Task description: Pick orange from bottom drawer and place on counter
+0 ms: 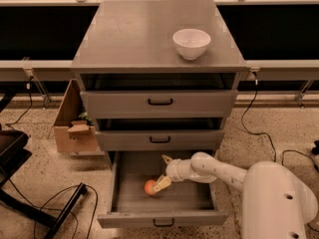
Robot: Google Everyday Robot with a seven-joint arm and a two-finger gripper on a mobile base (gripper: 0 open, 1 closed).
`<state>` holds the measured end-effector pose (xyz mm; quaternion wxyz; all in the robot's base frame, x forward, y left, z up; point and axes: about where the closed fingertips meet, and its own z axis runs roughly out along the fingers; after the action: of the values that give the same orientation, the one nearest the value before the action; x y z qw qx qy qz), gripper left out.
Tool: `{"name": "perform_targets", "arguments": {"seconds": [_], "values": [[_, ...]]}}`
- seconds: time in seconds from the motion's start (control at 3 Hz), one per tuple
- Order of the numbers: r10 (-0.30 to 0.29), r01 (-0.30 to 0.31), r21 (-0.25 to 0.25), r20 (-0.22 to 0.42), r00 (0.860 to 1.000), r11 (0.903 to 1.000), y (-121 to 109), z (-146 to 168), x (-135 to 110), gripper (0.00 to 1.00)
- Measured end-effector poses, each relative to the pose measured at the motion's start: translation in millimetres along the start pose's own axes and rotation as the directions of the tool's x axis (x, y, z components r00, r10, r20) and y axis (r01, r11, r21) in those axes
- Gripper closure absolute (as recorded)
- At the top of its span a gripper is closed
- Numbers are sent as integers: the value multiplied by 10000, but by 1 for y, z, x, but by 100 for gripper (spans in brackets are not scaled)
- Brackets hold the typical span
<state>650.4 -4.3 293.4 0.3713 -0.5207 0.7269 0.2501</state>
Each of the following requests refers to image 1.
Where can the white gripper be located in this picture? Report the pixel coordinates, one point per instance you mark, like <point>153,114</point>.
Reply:
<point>173,171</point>

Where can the orange fruit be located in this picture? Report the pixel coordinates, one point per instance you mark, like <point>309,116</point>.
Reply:
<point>148,188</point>

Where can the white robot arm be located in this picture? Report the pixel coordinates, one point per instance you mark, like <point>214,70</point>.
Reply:
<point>276,204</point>

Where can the bottom grey open drawer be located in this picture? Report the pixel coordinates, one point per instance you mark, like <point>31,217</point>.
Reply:
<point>184,203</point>

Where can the middle grey drawer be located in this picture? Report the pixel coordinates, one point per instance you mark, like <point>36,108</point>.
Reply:
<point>132,140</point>

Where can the grey drawer cabinet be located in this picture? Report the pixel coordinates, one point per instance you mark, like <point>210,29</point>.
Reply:
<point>129,47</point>

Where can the top grey drawer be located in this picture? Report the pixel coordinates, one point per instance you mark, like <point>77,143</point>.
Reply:
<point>158,104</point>

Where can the brown cardboard box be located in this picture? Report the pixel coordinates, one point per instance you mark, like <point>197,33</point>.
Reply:
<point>73,134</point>

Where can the white ceramic bowl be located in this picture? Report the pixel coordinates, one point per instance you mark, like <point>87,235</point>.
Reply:
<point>191,43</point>

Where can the black chair base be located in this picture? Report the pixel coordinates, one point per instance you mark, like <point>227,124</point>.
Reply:
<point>48,178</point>

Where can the grey window rail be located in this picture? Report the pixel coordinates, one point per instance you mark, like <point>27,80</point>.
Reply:
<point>285,70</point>

